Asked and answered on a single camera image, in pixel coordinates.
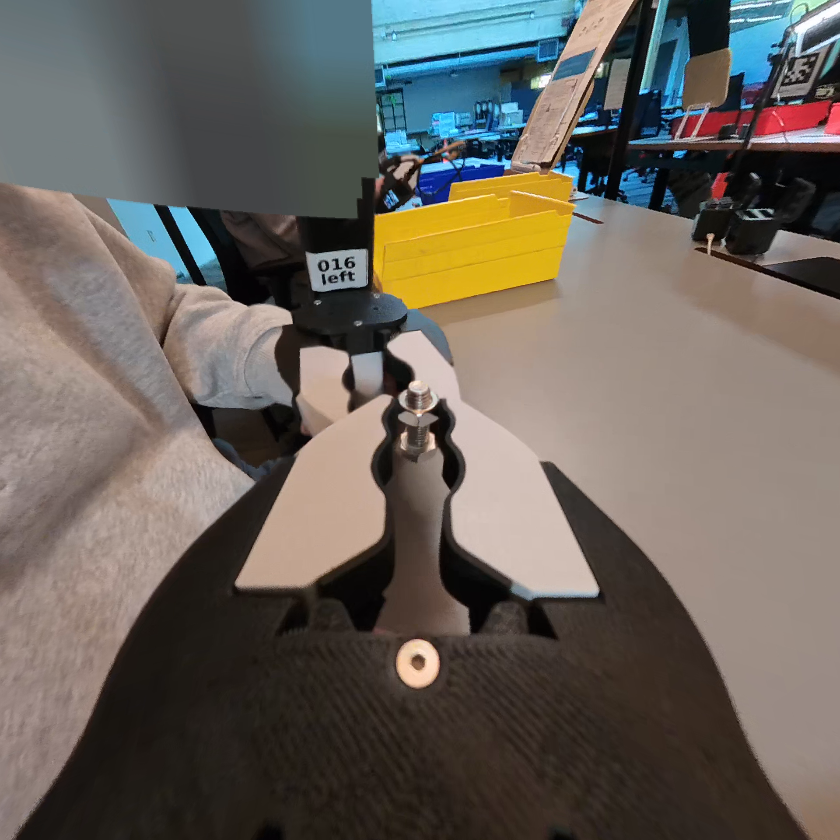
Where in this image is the grey desk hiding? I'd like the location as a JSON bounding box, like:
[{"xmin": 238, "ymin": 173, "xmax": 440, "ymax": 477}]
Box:
[{"xmin": 377, "ymin": 193, "xmax": 840, "ymax": 840}]

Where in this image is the person's grey hoodie torso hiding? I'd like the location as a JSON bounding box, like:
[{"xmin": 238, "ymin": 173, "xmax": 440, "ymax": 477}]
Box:
[{"xmin": 0, "ymin": 184, "xmax": 293, "ymax": 840}]

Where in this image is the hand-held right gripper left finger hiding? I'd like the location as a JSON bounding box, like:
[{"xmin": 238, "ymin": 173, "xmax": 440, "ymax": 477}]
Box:
[{"xmin": 234, "ymin": 397, "xmax": 401, "ymax": 601}]

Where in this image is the black office chair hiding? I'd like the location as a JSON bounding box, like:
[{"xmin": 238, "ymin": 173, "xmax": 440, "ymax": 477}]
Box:
[{"xmin": 154, "ymin": 205, "xmax": 296, "ymax": 309}]

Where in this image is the black steel column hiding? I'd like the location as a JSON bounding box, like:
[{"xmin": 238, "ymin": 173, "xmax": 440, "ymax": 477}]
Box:
[{"xmin": 602, "ymin": 0, "xmax": 659, "ymax": 201}]

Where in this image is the metal bolt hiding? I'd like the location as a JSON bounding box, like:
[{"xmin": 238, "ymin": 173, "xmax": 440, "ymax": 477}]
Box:
[{"xmin": 392, "ymin": 382, "xmax": 442, "ymax": 462}]

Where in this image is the LED light bar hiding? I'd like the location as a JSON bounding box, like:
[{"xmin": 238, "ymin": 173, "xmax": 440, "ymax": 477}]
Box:
[{"xmin": 791, "ymin": 0, "xmax": 840, "ymax": 34}]

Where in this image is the fiducial marker tag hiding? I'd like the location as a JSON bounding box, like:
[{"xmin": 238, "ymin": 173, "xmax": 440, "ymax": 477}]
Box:
[{"xmin": 781, "ymin": 51, "xmax": 824, "ymax": 102}]

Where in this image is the small black charger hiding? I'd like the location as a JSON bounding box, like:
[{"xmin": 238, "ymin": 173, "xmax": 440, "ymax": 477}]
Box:
[{"xmin": 692, "ymin": 200, "xmax": 732, "ymax": 242}]

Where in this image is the person's left forearm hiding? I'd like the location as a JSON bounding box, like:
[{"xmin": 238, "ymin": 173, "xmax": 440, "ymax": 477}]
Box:
[{"xmin": 164, "ymin": 285, "xmax": 296, "ymax": 411}]

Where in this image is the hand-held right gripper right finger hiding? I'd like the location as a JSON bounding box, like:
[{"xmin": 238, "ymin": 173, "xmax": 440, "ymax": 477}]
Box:
[{"xmin": 438, "ymin": 397, "xmax": 601, "ymax": 605}]

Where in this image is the long wooden table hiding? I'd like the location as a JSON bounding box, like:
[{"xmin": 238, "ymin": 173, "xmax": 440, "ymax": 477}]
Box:
[{"xmin": 571, "ymin": 125, "xmax": 840, "ymax": 155}]

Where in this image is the rounded wooden board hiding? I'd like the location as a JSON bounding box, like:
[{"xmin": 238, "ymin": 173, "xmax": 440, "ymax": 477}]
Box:
[{"xmin": 682, "ymin": 49, "xmax": 732, "ymax": 109}]

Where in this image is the blue plastic bin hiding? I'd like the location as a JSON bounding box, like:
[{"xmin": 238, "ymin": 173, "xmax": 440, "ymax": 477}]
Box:
[{"xmin": 419, "ymin": 164, "xmax": 508, "ymax": 206}]

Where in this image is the black lamp pole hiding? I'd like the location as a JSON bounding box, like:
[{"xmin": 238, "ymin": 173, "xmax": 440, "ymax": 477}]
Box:
[{"xmin": 722, "ymin": 49, "xmax": 795, "ymax": 201}]

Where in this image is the black battery charger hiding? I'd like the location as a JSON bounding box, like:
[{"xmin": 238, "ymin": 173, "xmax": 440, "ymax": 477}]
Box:
[{"xmin": 725, "ymin": 206, "xmax": 782, "ymax": 257}]

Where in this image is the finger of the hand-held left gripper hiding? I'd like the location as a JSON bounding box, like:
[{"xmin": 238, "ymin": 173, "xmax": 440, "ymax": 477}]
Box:
[
  {"xmin": 386, "ymin": 330, "xmax": 462, "ymax": 403},
  {"xmin": 298, "ymin": 346, "xmax": 351, "ymax": 436}
]

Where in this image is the brown document board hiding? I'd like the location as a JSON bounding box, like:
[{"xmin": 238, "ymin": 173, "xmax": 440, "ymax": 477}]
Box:
[{"xmin": 511, "ymin": 0, "xmax": 641, "ymax": 175}]

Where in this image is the yellow plastic bin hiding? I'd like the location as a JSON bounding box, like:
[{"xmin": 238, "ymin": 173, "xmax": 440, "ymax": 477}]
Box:
[
  {"xmin": 448, "ymin": 169, "xmax": 573, "ymax": 204},
  {"xmin": 373, "ymin": 190, "xmax": 577, "ymax": 309}
]

